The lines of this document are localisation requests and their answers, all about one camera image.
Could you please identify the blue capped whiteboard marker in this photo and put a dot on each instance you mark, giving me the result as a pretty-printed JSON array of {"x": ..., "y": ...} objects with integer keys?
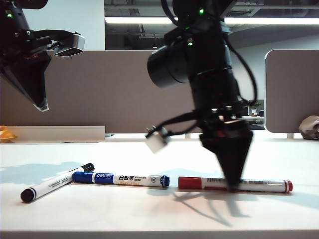
[{"x": 124, "y": 178}]

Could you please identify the black right camera mount bracket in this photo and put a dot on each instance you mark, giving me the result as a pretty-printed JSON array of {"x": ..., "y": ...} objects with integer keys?
[{"x": 182, "y": 118}]

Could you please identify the yellow soft object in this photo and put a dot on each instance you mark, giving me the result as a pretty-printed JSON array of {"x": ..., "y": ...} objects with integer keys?
[{"x": 7, "y": 134}]

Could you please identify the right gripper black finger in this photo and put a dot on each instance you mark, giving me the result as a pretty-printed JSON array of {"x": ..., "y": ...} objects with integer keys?
[{"x": 231, "y": 159}]

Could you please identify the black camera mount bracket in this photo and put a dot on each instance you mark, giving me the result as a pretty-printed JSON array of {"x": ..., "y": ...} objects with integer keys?
[
  {"x": 49, "y": 35},
  {"x": 182, "y": 118}
]

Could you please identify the white divider foot bracket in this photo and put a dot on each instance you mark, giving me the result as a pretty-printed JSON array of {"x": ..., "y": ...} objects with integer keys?
[
  {"x": 290, "y": 136},
  {"x": 188, "y": 136}
]

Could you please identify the black left camera mount bracket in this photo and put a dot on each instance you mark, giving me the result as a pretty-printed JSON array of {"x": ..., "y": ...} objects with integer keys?
[{"x": 49, "y": 35}]

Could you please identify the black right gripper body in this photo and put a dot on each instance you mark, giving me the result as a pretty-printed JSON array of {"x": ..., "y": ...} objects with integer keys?
[{"x": 224, "y": 127}]

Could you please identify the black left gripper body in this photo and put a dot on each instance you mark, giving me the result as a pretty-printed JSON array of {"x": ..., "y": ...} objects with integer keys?
[{"x": 22, "y": 48}]

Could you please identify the long white ceiling light strip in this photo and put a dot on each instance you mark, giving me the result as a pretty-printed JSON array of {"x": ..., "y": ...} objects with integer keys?
[{"x": 137, "y": 20}]

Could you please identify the white background desk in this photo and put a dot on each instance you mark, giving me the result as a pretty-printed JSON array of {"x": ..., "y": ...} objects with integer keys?
[{"x": 256, "y": 120}]

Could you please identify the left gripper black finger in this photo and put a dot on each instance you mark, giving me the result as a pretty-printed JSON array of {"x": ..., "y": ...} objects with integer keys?
[
  {"x": 32, "y": 84},
  {"x": 5, "y": 74}
]

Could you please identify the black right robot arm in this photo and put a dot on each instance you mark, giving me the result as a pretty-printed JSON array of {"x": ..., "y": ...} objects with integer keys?
[{"x": 209, "y": 74}]

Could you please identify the black capped whiteboard marker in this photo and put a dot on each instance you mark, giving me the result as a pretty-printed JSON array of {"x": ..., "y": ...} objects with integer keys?
[{"x": 49, "y": 185}]

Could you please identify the wide brown desk divider panel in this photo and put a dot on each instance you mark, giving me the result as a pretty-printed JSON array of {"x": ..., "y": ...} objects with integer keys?
[{"x": 99, "y": 94}]

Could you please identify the long beige box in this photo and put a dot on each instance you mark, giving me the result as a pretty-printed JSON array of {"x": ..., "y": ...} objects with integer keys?
[{"x": 62, "y": 134}]

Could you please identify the brown crumpled object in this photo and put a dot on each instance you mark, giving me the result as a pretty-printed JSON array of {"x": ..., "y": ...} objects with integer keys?
[{"x": 309, "y": 127}]

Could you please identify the red capped whiteboard marker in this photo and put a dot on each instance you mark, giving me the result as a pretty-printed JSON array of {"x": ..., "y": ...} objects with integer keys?
[{"x": 199, "y": 183}]

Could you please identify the small green potted plant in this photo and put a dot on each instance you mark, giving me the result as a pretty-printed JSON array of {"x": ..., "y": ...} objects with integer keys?
[{"x": 254, "y": 107}]

